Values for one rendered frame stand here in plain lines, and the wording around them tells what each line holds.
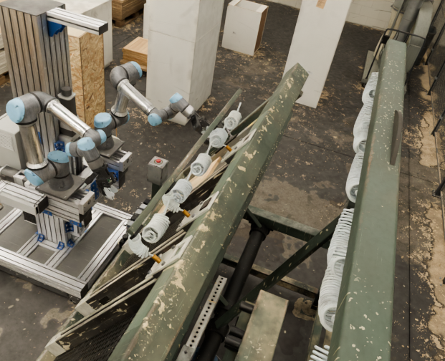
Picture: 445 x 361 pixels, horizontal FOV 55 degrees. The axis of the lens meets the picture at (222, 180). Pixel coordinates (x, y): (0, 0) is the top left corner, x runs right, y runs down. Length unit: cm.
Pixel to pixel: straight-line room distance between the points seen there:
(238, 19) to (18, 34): 523
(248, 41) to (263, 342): 656
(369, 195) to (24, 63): 208
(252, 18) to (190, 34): 271
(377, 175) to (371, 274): 39
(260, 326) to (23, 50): 199
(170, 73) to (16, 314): 300
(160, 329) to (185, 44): 402
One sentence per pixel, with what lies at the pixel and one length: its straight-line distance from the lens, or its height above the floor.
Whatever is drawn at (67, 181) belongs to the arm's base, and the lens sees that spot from 281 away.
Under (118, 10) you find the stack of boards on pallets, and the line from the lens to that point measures 792.
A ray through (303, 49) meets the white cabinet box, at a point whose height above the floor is 78.
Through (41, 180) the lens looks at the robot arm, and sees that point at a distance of 266.
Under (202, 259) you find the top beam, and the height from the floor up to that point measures 191.
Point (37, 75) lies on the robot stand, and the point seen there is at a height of 168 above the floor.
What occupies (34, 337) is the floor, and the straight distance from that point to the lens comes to 343.
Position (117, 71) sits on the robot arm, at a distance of 281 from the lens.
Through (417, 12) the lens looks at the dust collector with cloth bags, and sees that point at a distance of 768.
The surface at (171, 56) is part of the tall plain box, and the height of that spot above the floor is 86.
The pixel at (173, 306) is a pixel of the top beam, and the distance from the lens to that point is 119.
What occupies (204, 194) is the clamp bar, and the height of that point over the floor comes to 155.
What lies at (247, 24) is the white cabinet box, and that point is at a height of 49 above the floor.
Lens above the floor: 291
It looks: 39 degrees down
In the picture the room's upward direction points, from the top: 11 degrees clockwise
